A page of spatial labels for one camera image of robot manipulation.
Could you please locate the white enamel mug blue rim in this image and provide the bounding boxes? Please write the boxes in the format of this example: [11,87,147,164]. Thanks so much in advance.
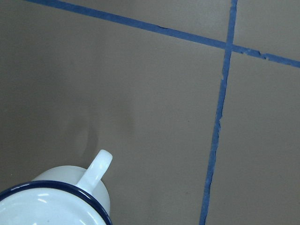
[0,150,113,225]

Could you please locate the white ceramic lid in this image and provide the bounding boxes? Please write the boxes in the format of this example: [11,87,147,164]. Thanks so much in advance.
[0,187,106,225]

